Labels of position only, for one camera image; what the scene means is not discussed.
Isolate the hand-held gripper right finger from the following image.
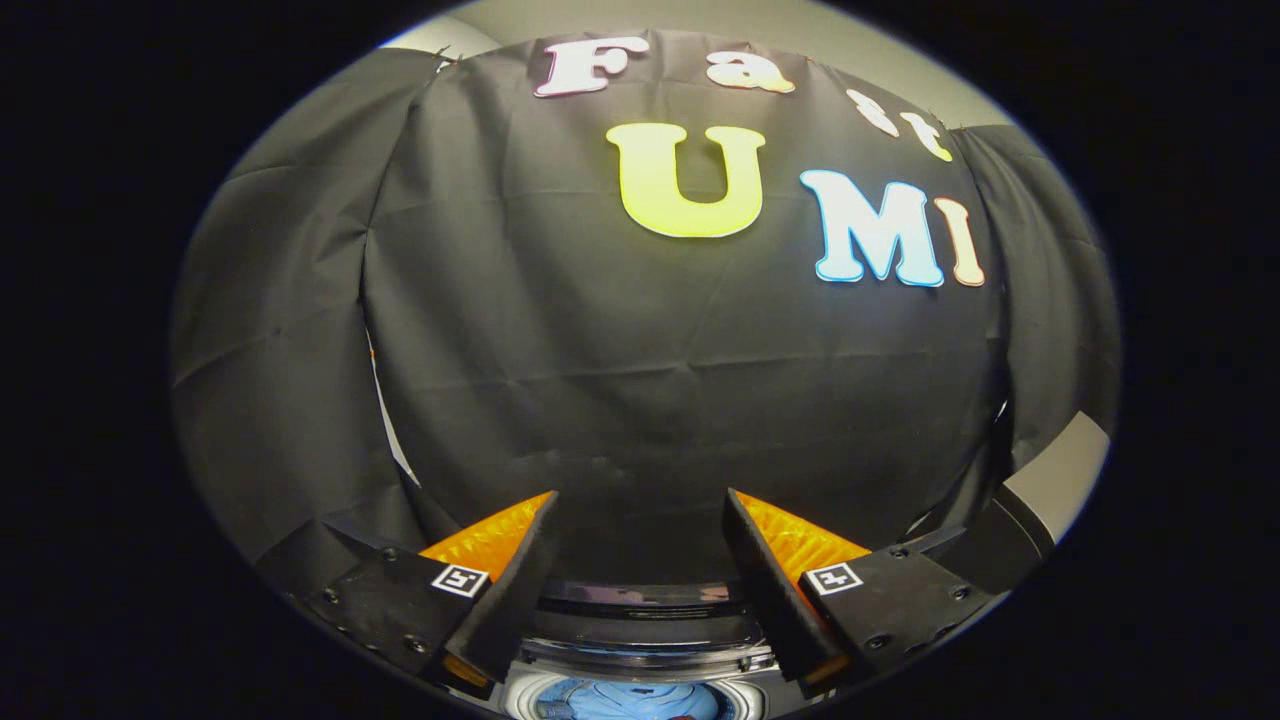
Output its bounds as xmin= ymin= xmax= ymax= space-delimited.
xmin=721 ymin=487 xmax=998 ymax=700

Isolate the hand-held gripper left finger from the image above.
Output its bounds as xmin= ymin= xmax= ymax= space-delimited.
xmin=303 ymin=489 xmax=562 ymax=701

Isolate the dark grey washing machine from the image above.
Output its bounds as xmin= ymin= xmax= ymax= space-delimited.
xmin=495 ymin=578 xmax=801 ymax=720

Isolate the black washing machine lid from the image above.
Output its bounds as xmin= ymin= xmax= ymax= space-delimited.
xmin=258 ymin=455 xmax=1001 ymax=611

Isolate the light blue shirt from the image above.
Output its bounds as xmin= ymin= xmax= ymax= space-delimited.
xmin=535 ymin=678 xmax=723 ymax=720

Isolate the grey and beige cabinet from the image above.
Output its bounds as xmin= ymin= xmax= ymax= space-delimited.
xmin=940 ymin=411 xmax=1113 ymax=601

